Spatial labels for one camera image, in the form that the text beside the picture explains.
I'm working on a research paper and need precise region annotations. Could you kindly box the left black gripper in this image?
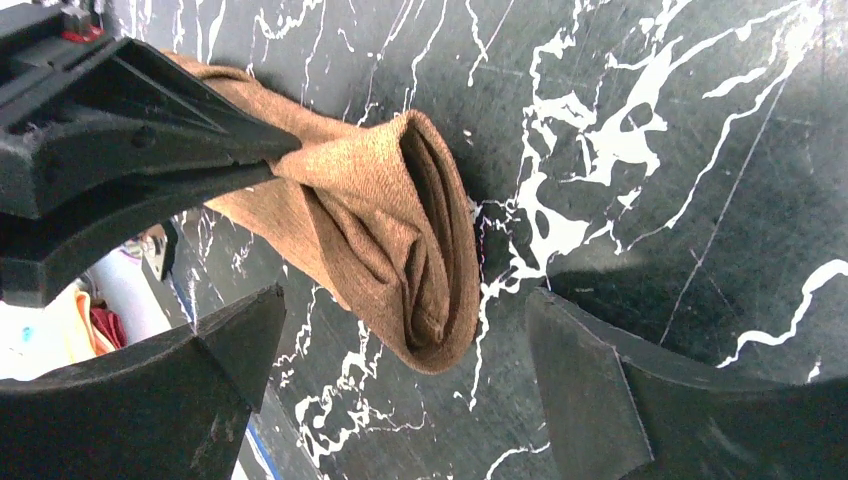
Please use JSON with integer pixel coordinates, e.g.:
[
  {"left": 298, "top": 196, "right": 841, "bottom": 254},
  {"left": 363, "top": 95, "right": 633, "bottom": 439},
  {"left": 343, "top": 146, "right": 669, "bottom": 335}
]
[{"left": 1, "top": 4, "right": 301, "bottom": 307}]

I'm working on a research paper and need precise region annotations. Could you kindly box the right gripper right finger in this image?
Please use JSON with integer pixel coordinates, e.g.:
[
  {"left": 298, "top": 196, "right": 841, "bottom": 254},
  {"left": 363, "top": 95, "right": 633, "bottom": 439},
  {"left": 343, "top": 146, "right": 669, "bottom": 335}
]
[{"left": 525, "top": 288, "right": 847, "bottom": 479}]

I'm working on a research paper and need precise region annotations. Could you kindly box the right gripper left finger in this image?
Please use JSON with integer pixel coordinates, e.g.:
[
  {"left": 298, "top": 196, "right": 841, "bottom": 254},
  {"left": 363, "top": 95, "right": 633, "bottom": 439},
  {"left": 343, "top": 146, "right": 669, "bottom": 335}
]
[{"left": 1, "top": 285, "right": 285, "bottom": 479}]

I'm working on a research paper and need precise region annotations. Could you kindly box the brown burlap napkin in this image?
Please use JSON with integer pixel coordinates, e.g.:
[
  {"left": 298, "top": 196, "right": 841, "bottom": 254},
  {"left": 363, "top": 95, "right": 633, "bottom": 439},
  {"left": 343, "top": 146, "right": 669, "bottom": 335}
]
[{"left": 174, "top": 55, "right": 480, "bottom": 374}]

